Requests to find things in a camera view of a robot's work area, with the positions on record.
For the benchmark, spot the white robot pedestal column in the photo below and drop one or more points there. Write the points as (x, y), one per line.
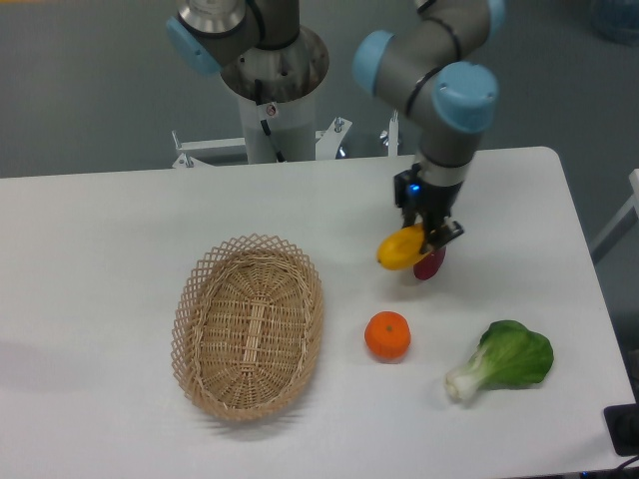
(278, 132)

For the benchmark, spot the orange tangerine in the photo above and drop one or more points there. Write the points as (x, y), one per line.
(387, 335)

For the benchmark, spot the yellow mango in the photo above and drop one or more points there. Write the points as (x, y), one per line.
(402, 249)

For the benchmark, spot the black device at table edge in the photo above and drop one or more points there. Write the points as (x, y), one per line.
(622, 424)

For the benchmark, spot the green bok choy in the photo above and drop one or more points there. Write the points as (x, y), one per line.
(508, 354)

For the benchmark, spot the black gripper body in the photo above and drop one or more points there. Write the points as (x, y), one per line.
(431, 202)

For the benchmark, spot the purple sweet potato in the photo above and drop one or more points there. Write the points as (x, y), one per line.
(429, 266)

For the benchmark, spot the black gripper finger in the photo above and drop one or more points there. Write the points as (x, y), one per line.
(438, 232)
(407, 189)

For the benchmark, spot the woven wicker basket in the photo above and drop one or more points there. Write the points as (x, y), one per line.
(248, 328)

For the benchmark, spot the white frame at right edge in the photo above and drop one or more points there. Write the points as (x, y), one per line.
(620, 224)

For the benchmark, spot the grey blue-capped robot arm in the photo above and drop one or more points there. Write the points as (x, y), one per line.
(268, 58)

